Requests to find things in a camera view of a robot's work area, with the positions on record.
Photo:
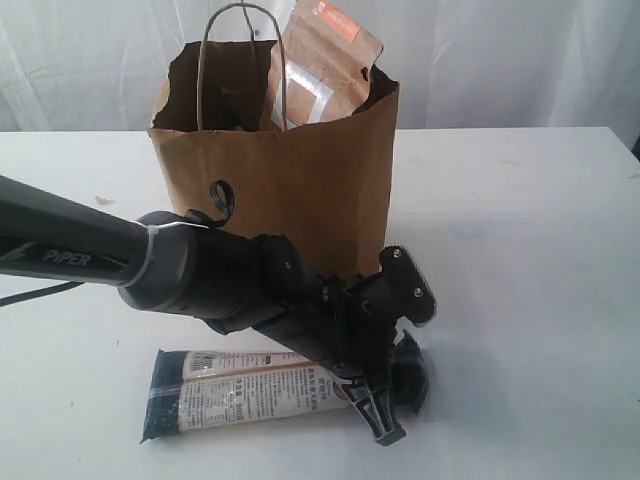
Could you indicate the small paper scrap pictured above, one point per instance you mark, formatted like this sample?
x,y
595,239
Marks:
x,y
103,201

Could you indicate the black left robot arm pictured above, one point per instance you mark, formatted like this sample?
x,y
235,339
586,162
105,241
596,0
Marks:
x,y
190,265

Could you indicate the brown pouch with orange label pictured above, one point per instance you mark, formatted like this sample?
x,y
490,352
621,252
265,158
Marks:
x,y
321,69

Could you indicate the dark blue noodle packet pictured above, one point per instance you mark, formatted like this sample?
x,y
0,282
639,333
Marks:
x,y
195,390

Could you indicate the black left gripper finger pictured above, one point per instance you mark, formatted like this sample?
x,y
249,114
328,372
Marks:
x,y
409,375
372,403

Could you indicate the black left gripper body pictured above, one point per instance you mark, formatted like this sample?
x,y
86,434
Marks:
x,y
347,330

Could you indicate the brown paper shopping bag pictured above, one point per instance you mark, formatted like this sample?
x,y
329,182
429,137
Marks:
x,y
325,186

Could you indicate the white backdrop curtain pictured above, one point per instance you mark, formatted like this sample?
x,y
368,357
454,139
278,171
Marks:
x,y
98,65

